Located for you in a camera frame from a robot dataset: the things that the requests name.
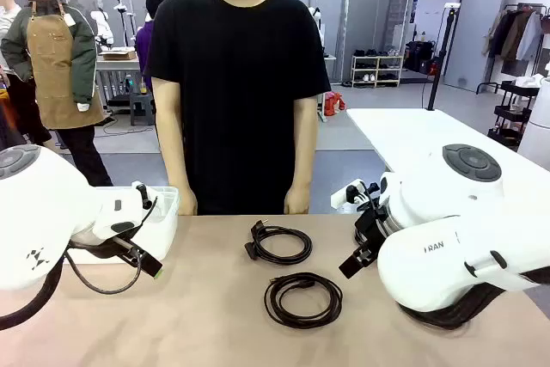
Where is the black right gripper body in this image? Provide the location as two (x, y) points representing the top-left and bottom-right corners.
(354, 206), (391, 257)

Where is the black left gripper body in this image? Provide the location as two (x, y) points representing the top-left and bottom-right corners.
(83, 234), (139, 263)

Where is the black usb cable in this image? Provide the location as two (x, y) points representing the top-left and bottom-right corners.
(263, 271), (344, 330)

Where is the black power cable with plug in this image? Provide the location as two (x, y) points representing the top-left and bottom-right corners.
(243, 219), (313, 264)

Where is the person's left forearm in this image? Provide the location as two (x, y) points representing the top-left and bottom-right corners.
(291, 125), (319, 190)

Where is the person's right forearm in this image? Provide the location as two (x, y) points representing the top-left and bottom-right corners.
(155, 125), (194, 192)

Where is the person's right hand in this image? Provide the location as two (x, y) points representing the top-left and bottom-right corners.
(178, 186), (199, 217)

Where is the person's left hand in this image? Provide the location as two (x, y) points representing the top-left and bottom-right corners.
(284, 184), (312, 216)

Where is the clear plastic storage container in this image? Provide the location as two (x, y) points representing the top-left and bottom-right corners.
(64, 185), (180, 266)

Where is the large white table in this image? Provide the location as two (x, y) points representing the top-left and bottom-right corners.
(345, 107), (550, 196)

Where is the red bag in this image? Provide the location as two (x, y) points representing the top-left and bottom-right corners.
(323, 90), (347, 118)

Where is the grey plastic stool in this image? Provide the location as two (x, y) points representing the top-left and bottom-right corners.
(128, 91), (156, 126)

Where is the wooden shoe rack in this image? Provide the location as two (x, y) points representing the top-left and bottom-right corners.
(351, 53), (405, 88)

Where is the grey background workbench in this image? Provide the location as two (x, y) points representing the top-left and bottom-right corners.
(95, 51), (150, 106)

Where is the black utility cart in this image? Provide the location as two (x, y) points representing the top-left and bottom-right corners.
(487, 79), (541, 149)

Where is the black bags pile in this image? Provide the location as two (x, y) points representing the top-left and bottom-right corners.
(404, 39), (439, 75)

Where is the brown cardboard box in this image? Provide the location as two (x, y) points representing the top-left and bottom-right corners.
(101, 49), (138, 62)

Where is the person in green jacket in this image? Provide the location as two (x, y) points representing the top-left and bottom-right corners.
(0, 0), (113, 187)

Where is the white cylindrical machine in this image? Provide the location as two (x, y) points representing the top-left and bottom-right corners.
(516, 74), (550, 160)

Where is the person in black t-shirt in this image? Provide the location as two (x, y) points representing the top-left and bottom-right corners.
(144, 0), (332, 216)

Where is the white robot head on stand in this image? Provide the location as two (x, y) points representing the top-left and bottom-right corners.
(113, 0), (135, 48)

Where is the coat rack with clothes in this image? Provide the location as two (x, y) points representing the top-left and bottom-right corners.
(475, 2), (550, 95)

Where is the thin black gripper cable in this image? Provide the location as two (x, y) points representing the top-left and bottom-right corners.
(63, 194), (159, 296)

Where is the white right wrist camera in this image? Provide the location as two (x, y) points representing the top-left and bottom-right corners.
(329, 177), (382, 213)

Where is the black left arm cable sleeve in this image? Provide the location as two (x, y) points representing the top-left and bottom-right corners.
(0, 250), (66, 321)

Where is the black arm cable sleeve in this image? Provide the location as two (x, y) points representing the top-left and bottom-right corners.
(0, 250), (66, 321)
(398, 267), (550, 332)

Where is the black right arm cable sleeve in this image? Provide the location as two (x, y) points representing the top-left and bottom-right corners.
(398, 267), (550, 332)

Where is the black camera pole stand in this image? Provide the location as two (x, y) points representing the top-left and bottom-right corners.
(427, 2), (461, 111)

